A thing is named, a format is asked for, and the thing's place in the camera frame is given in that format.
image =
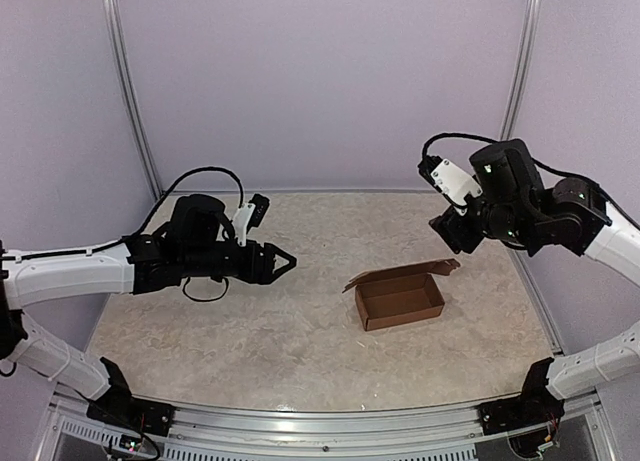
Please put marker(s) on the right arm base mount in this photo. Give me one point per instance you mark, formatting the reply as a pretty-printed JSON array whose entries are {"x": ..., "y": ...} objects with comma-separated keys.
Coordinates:
[{"x": 533, "y": 405}]

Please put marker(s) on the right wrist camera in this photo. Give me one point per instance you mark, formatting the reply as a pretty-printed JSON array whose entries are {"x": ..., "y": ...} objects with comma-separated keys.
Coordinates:
[{"x": 452, "y": 182}]

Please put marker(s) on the right aluminium corner post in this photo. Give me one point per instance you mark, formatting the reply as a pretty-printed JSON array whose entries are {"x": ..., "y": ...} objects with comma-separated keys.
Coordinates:
[{"x": 521, "y": 69}]

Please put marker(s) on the left aluminium corner post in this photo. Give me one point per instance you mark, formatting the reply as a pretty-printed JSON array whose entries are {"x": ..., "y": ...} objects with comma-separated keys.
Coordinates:
[{"x": 118, "y": 45}]

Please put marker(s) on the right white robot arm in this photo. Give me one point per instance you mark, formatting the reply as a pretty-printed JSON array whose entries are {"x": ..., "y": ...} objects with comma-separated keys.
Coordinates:
[{"x": 584, "y": 219}]

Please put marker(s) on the brown cardboard box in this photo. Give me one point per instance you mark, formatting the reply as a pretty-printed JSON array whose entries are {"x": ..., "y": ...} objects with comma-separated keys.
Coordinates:
[{"x": 400, "y": 295}]

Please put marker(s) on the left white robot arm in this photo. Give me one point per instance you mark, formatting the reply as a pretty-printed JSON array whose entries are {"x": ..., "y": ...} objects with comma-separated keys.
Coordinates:
[{"x": 139, "y": 264}]

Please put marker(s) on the small circuit board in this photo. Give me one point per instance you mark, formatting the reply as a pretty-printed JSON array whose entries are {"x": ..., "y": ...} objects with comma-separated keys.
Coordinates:
[{"x": 127, "y": 445}]

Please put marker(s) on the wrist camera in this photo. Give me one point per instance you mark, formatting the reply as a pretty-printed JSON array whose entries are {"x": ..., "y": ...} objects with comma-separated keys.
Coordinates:
[
  {"x": 248, "y": 216},
  {"x": 452, "y": 182}
]

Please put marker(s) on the aluminium corner post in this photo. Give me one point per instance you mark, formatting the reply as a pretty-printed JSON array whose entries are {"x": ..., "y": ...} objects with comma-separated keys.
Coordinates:
[
  {"x": 521, "y": 69},
  {"x": 118, "y": 45}
]

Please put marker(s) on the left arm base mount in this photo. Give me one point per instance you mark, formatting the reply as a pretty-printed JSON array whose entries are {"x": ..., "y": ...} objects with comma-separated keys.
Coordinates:
[{"x": 119, "y": 407}]

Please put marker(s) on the front aluminium frame rail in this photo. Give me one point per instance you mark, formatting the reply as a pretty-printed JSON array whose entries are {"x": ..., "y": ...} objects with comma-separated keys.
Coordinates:
[{"x": 445, "y": 432}]

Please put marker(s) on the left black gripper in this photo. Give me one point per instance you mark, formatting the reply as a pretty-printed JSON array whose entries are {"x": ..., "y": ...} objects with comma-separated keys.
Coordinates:
[{"x": 264, "y": 274}]

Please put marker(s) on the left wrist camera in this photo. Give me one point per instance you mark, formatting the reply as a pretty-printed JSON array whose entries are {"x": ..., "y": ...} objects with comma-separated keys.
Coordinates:
[{"x": 248, "y": 216}]

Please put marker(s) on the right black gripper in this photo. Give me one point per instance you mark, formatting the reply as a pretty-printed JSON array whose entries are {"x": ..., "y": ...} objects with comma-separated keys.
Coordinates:
[{"x": 453, "y": 232}]

